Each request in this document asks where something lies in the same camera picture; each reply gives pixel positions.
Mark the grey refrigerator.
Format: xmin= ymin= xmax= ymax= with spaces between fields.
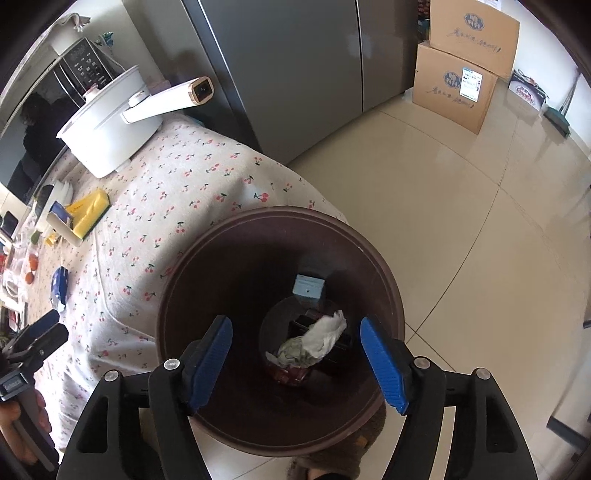
xmin=122 ymin=0 xmax=431 ymax=168

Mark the blue small box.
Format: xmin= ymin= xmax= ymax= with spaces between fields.
xmin=48 ymin=200 xmax=77 ymax=227

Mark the cardboard box with white label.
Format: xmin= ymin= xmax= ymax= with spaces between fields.
xmin=412 ymin=42 xmax=499 ymax=136

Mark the black door microwave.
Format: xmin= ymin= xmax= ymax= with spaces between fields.
xmin=0 ymin=37 xmax=115 ymax=204

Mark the light blue drink carton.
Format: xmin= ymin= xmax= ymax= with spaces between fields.
xmin=292 ymin=274 xmax=326 ymax=304

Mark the white electric cooking pot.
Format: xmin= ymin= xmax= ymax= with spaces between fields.
xmin=56 ymin=65 xmax=216 ymax=179

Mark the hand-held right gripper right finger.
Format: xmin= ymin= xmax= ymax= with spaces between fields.
xmin=359 ymin=316 xmax=539 ymax=480

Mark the red cartoon drink can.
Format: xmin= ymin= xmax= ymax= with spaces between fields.
xmin=272 ymin=361 xmax=311 ymax=387

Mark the person's left hand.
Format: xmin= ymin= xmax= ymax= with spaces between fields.
xmin=0 ymin=392 xmax=51 ymax=464

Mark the broom with dustpan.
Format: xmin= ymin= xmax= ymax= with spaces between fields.
xmin=540 ymin=68 xmax=583 ymax=137

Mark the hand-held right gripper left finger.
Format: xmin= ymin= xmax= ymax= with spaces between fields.
xmin=55 ymin=315 xmax=234 ymax=480

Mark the cherry print tablecloth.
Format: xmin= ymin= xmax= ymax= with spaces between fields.
xmin=28 ymin=115 xmax=352 ymax=455

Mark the yellow sponge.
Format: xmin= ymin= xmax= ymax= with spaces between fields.
xmin=69 ymin=189 xmax=112 ymax=240

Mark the printed plastic bag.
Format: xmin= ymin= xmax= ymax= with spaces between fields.
xmin=508 ymin=69 xmax=550 ymax=114

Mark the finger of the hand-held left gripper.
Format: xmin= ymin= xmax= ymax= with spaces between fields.
xmin=14 ymin=322 xmax=70 ymax=370
xmin=9 ymin=310 xmax=61 ymax=352

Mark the crumpled blue packet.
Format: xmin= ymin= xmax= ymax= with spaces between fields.
xmin=51 ymin=267 xmax=70 ymax=310

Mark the white tissue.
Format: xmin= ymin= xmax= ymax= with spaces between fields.
xmin=265 ymin=310 xmax=348 ymax=369

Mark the brown plastic bin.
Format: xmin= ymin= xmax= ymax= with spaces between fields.
xmin=156 ymin=206 xmax=406 ymax=457

